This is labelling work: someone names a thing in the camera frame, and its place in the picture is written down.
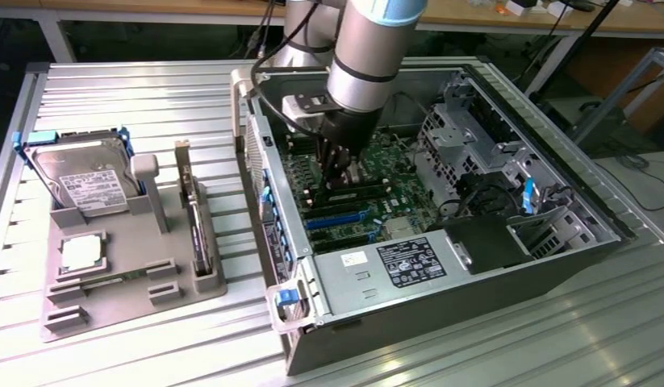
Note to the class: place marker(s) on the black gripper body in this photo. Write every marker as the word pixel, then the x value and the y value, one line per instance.
pixel 353 129

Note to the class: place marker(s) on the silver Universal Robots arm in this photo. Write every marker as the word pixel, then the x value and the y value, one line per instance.
pixel 364 60

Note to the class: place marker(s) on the installed black RAM stick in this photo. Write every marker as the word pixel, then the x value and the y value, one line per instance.
pixel 361 195

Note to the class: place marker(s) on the green RAM stick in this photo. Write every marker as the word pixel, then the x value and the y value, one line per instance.
pixel 129 277

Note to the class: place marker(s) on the green motherboard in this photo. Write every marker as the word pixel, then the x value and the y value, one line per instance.
pixel 396 193

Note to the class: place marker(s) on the blue expansion slot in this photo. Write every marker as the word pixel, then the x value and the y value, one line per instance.
pixel 337 217

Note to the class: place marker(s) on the silver chipset heatsink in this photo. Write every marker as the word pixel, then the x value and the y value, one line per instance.
pixel 403 228

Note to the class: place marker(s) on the silver metal drive cage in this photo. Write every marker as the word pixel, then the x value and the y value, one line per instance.
pixel 455 137

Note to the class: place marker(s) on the black graphics card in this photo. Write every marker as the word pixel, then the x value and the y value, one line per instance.
pixel 201 235

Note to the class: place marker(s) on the grey power supply unit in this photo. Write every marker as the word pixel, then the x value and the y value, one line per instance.
pixel 353 290

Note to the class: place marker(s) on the blue case latch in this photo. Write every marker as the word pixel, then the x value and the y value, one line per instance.
pixel 287 297

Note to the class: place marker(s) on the grey parts rack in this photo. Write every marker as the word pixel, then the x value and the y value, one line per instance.
pixel 122 246

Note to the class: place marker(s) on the silver disk bay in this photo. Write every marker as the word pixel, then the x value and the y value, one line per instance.
pixel 563 234

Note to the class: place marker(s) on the silver hard disk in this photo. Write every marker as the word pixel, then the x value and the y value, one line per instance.
pixel 85 173

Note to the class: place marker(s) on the black open PC case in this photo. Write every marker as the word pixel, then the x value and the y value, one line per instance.
pixel 418 342

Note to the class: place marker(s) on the silver CPU chip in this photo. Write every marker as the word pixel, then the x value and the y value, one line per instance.
pixel 82 252

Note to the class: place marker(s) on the blue disk carrier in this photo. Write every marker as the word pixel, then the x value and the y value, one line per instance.
pixel 41 139

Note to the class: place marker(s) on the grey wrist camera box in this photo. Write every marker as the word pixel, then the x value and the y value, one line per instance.
pixel 303 115

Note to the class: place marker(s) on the wooden desk white frame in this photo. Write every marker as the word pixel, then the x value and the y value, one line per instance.
pixel 122 8
pixel 606 24

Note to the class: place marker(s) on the aluminium profile frame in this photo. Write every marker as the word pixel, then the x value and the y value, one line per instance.
pixel 641 80

